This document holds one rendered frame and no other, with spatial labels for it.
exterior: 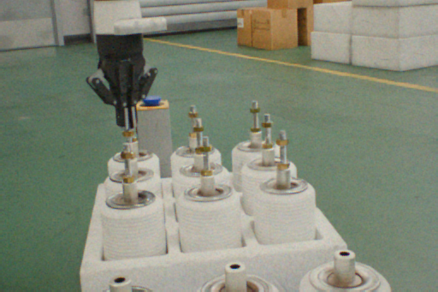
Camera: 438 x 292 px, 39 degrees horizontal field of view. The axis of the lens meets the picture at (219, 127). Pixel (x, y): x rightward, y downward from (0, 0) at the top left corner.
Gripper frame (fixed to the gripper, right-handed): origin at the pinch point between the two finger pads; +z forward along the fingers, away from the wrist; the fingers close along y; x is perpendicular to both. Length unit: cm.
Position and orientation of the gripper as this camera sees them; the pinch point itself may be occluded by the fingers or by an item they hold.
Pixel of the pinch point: (127, 117)
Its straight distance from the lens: 102.8
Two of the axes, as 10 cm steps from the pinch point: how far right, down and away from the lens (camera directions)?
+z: 0.5, 9.7, 2.4
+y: -7.4, 2.0, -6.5
